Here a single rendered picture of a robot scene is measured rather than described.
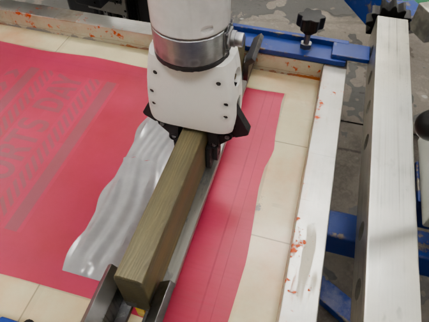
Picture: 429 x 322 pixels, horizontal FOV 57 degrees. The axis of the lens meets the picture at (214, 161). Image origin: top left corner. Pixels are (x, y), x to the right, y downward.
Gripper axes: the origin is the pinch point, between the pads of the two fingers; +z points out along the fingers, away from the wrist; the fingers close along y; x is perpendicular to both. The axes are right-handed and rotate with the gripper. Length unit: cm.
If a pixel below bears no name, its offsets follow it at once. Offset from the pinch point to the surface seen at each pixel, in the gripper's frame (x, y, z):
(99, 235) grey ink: 12.6, 9.0, 5.7
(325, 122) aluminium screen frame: -11.7, -15.7, 2.6
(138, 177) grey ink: 3.0, 7.8, 5.6
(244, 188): 0.5, -6.7, 6.1
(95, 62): -19.3, 25.8, 5.9
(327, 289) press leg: -29, -35, 96
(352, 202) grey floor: -72, -42, 102
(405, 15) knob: -36.4, -25.7, -2.0
